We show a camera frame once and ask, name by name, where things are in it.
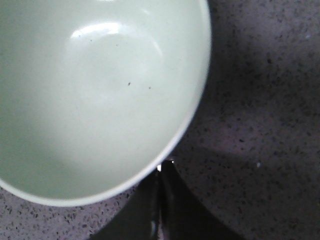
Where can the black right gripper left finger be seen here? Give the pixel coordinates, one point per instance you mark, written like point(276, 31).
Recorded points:
point(139, 218)

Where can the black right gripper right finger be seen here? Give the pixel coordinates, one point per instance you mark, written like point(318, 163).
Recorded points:
point(183, 216)

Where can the green bowl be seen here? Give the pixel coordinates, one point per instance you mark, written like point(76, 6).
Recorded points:
point(95, 94)

